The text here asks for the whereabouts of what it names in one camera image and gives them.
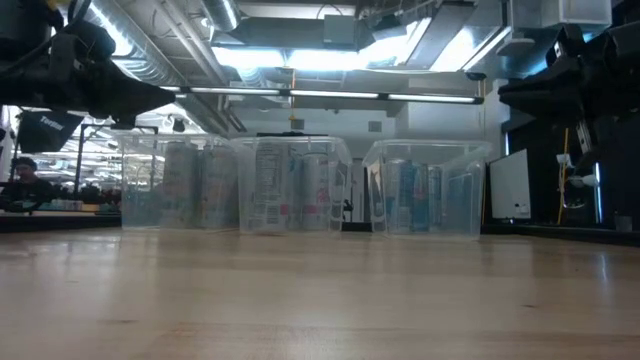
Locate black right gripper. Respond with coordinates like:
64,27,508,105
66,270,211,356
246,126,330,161
498,24,640,156

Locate person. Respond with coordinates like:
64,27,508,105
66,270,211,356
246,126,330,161
0,156,57,206

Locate thin yellow cord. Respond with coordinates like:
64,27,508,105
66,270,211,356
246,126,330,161
556,127,572,226

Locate long LED light bar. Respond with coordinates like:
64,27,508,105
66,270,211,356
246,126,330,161
172,85,485,105

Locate silver ventilation duct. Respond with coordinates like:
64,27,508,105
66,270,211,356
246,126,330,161
84,0,231,89

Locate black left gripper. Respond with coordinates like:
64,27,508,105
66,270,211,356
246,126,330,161
29,19,176,130

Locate black Torjim softbox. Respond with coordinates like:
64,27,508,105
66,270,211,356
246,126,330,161
16,109,85,155

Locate clear plastic storage bin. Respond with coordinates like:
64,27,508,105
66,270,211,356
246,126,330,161
230,134,354,236
119,132,242,232
362,138,495,241

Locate background robot workstation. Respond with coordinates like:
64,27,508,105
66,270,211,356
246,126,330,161
0,184,122,215

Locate grey ceiling unit box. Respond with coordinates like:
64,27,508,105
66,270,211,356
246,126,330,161
322,13,360,51

